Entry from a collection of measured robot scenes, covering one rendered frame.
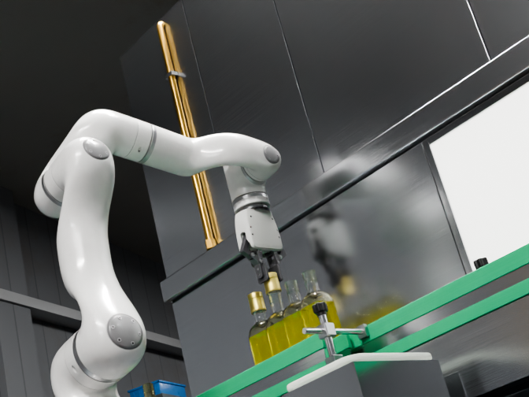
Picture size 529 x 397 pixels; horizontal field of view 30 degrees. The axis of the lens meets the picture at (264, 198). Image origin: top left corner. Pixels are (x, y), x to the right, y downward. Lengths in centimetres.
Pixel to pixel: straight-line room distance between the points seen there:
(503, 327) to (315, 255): 66
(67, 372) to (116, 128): 55
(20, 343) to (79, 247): 358
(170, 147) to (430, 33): 61
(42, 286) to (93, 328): 423
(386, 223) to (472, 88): 34
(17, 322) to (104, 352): 374
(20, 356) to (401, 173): 359
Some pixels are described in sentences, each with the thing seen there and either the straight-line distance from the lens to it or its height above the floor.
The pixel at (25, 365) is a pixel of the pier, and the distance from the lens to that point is 544.
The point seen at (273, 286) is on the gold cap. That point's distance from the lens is 219.
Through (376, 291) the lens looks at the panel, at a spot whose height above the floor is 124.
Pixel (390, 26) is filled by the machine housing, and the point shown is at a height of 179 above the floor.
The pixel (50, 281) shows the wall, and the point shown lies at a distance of 609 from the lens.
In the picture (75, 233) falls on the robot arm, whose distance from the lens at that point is 192.
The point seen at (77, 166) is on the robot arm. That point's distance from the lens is 194.
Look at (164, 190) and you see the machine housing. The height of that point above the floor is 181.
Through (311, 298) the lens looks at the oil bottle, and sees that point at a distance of 208.
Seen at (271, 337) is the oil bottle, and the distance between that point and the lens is 216.
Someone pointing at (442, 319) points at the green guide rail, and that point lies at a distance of 185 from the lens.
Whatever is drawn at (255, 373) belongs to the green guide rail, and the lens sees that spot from 204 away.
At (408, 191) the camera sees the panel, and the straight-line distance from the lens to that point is 211.
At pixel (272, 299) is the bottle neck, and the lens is 218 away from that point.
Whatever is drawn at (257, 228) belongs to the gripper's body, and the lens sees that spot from 222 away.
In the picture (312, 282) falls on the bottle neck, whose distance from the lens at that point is 210.
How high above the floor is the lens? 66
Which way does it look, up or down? 23 degrees up
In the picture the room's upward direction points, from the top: 15 degrees counter-clockwise
